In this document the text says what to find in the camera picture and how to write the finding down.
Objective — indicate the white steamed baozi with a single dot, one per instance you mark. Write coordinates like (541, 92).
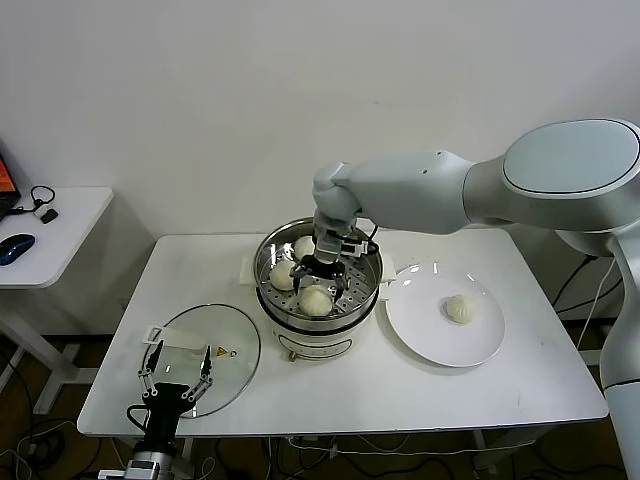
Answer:
(456, 309)
(304, 247)
(315, 301)
(281, 275)

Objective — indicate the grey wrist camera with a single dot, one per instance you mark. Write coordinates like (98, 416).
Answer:
(359, 248)
(137, 467)

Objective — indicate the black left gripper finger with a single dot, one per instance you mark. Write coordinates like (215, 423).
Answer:
(202, 377)
(146, 382)

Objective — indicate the white round plate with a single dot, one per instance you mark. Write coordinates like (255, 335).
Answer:
(440, 345)

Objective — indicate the white electric cooker base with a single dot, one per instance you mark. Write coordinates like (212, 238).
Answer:
(320, 342)

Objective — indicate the stainless steel steamer basket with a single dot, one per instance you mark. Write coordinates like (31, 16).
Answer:
(267, 250)

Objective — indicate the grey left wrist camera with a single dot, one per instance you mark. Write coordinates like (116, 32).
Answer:
(137, 467)

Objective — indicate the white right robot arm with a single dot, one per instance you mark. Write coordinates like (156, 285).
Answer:
(450, 195)

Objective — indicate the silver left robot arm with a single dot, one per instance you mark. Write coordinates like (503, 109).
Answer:
(160, 459)

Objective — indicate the blue computer mouse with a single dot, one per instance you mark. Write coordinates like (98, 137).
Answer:
(17, 247)

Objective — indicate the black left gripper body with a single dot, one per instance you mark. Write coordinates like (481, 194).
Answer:
(166, 406)

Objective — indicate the black laptop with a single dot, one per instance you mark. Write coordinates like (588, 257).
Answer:
(7, 192)

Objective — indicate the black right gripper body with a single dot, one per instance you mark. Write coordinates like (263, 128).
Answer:
(322, 265)

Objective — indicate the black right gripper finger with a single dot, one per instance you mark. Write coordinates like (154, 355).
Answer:
(298, 277)
(341, 292)

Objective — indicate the round glass pot lid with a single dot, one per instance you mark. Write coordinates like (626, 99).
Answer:
(235, 325)

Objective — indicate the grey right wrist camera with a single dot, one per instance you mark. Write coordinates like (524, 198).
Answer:
(359, 248)

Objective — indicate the white side table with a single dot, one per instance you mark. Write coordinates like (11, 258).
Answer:
(75, 225)

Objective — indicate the small black device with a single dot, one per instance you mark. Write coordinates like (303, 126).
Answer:
(51, 216)

